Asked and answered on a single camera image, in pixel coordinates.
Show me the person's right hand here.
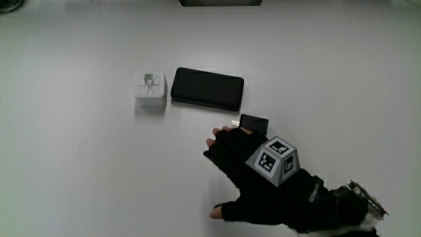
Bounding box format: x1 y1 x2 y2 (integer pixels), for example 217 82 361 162
203 126 332 234

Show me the white cube charger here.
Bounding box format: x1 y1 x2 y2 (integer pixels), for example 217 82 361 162
134 70 168 108

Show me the person's right forearm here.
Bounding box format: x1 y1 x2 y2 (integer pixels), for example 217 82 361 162
302 179 389 237

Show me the small black usb adapter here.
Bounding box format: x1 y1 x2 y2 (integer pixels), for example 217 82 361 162
230 113 270 136

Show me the black smartphone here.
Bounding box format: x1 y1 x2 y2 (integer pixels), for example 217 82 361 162
170 66 245 113

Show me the dark monitor base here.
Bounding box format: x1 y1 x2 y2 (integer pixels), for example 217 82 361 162
178 0 264 7

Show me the black cable bundle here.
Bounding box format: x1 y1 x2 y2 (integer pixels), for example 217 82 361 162
0 0 26 14

